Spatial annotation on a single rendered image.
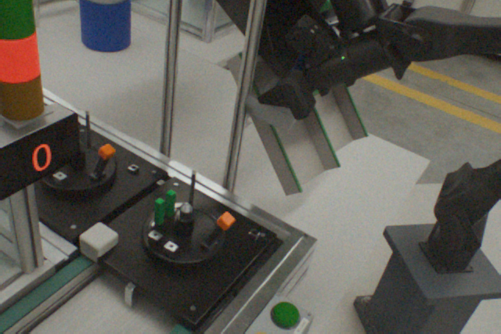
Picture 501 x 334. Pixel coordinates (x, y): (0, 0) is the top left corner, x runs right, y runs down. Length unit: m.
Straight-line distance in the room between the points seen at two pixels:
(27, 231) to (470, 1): 4.27
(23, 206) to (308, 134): 0.56
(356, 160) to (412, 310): 0.58
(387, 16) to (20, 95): 0.45
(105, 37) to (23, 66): 1.07
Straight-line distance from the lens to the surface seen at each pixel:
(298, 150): 1.02
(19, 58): 0.60
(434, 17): 0.68
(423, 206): 1.29
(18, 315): 0.84
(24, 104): 0.63
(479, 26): 0.68
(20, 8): 0.58
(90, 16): 1.66
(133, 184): 0.99
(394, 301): 0.89
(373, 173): 1.33
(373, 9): 0.70
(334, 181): 1.26
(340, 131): 1.16
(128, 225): 0.91
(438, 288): 0.82
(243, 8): 0.90
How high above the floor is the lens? 1.61
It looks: 36 degrees down
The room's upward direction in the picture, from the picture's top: 10 degrees clockwise
